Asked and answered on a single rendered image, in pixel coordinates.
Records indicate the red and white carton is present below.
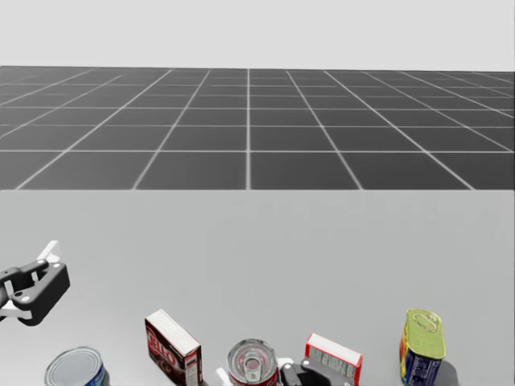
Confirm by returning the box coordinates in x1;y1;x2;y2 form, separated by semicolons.
304;332;364;386

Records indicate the red and white can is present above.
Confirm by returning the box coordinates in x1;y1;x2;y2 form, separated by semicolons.
227;338;279;386

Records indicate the blue flat can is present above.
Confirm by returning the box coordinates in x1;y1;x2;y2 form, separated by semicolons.
43;346;109;386

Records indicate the green and blue rectangular can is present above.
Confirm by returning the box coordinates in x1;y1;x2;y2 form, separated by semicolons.
398;308;447;386

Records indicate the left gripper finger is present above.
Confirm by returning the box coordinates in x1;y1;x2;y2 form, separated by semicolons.
0;240;72;326

